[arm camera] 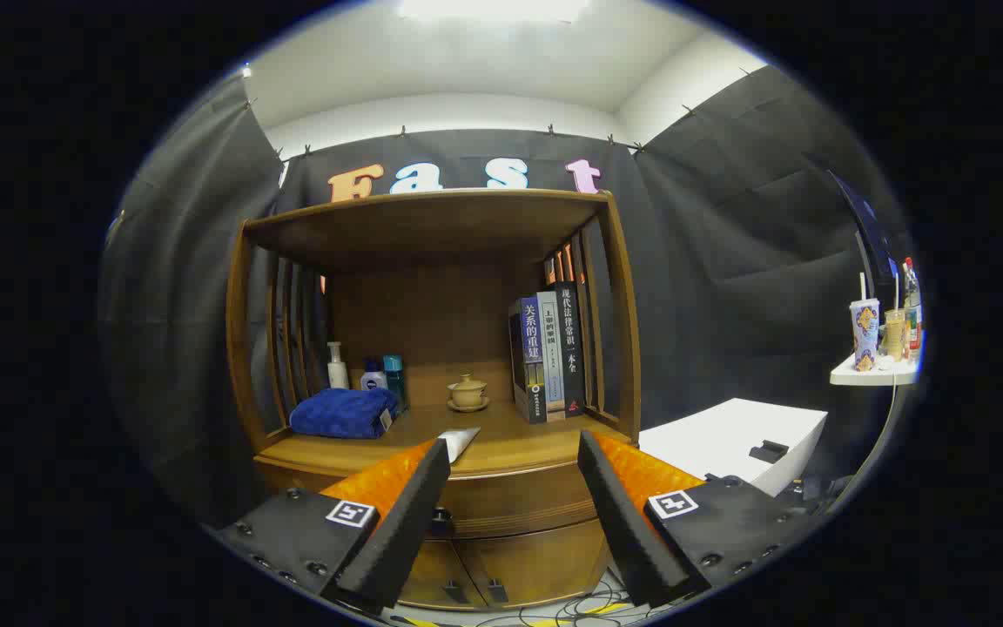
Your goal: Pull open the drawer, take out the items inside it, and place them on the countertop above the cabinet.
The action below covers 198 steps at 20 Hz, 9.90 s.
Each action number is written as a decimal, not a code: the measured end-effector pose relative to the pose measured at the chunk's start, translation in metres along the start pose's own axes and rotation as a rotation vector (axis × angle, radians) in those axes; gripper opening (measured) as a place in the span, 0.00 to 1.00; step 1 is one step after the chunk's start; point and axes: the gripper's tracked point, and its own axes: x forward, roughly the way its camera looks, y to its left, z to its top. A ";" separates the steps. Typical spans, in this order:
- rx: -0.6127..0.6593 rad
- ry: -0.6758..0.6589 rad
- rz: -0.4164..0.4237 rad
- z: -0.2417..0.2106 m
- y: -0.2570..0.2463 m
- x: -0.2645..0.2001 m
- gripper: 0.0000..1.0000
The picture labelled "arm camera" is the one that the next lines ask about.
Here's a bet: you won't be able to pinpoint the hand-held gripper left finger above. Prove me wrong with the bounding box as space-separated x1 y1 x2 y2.
214 438 452 615

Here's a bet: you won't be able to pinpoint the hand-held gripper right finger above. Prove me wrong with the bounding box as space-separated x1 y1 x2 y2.
577 429 803 609

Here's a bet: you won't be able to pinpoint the white cosmetic tube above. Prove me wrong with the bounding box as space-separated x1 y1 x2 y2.
437 426 483 464

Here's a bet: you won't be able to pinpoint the brown wooden drawer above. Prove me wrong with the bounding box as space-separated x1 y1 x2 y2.
256 453 620 539

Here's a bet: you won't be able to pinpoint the wooden cabinet door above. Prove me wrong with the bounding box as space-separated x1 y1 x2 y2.
397 536 472 609
454 518 616 608

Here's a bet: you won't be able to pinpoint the wooden countertop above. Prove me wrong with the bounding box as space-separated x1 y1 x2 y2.
258 401 633 478

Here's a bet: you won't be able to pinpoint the brown wooden cabinet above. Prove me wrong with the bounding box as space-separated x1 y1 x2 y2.
225 188 642 610

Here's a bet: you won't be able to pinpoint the yellow black floor tape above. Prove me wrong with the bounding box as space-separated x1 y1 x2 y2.
388 601 633 627

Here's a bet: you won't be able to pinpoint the blue folded towel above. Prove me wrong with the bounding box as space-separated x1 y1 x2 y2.
289 388 400 440

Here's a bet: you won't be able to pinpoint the beige lidded tea cup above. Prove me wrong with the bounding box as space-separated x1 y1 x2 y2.
448 374 488 408

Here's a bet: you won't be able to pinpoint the teal blue bottle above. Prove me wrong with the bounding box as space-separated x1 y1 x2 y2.
382 354 407 410

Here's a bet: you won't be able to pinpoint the grey spine book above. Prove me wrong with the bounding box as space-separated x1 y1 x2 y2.
536 290 566 419

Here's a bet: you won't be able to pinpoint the blue spine book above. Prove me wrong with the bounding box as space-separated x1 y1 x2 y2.
508 296 549 425

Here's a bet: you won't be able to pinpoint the black spine book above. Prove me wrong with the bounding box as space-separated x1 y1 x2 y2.
554 280 587 417

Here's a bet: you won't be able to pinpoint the patterned paper cup with straw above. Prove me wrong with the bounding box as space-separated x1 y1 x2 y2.
850 272 881 373

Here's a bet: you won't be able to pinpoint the beige drink cup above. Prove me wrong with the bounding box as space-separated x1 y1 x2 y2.
883 309 907 362

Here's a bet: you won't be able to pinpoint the ceiling light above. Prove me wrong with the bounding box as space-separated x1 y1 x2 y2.
397 0 589 23

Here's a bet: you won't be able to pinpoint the black floor cables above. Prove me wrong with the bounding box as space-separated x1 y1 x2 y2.
467 579 668 627

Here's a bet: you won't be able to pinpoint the white cabinet with black handles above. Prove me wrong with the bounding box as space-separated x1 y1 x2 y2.
638 398 829 497

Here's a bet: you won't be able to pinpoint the white wall shelf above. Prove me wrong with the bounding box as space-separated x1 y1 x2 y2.
830 353 920 387

